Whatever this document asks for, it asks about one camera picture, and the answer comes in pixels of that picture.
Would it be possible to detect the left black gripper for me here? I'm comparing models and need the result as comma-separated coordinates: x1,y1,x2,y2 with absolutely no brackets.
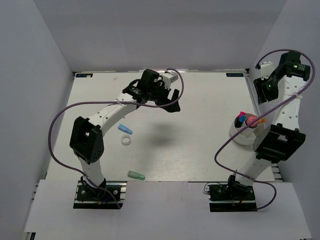
147,80,180,113

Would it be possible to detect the pink black highlighter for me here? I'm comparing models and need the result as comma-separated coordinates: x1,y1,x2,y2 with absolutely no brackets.
238,111,246,118

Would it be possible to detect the pink capped clear tube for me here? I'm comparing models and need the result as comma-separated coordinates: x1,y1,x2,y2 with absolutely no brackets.
245,115,258,129

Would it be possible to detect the blue translucent cap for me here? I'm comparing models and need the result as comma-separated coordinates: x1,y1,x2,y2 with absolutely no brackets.
118,124,133,135

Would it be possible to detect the green translucent cap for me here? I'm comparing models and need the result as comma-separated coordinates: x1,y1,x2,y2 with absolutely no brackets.
127,170,146,181

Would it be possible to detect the orange clear marker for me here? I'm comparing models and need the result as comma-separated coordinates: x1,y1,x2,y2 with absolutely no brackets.
257,118,267,124

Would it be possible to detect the blue black highlighter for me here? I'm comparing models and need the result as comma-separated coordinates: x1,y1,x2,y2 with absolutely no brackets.
234,115,246,129

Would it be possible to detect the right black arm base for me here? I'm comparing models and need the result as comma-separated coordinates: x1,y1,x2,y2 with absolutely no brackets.
203,175,257,213

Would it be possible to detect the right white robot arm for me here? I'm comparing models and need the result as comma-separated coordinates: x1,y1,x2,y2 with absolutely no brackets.
225,50,311,200

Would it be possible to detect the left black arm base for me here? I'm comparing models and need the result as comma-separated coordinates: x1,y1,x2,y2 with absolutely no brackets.
73,180,127,210

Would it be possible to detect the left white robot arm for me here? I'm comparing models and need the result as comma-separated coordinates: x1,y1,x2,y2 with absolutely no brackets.
69,69,181,200

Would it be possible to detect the right corner label sticker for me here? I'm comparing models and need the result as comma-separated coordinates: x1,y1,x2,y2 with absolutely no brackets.
226,72,244,78

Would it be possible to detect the corner label sticker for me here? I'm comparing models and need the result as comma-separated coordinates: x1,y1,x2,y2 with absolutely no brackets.
75,73,93,78
226,72,244,78

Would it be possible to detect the white round divided container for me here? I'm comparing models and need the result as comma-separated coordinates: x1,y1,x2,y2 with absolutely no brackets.
229,113,265,146

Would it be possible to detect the left corner label sticker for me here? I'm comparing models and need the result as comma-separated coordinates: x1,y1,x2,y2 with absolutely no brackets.
75,73,93,78

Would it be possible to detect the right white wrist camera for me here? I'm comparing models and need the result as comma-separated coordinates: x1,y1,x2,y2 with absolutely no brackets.
255,61,275,80

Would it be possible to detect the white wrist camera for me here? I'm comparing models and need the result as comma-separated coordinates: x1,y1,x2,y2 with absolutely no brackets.
162,71,179,85
255,61,275,80

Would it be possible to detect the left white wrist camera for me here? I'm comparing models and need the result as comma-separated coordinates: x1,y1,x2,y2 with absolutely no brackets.
162,71,179,85

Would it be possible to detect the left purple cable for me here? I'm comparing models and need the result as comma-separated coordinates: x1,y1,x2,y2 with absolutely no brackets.
47,67,186,209

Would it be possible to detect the purple cable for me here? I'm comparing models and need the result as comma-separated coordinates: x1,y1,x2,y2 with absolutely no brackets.
214,48,316,210
47,67,186,209

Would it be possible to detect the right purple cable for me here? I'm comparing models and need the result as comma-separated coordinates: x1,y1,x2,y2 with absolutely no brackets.
214,48,316,210

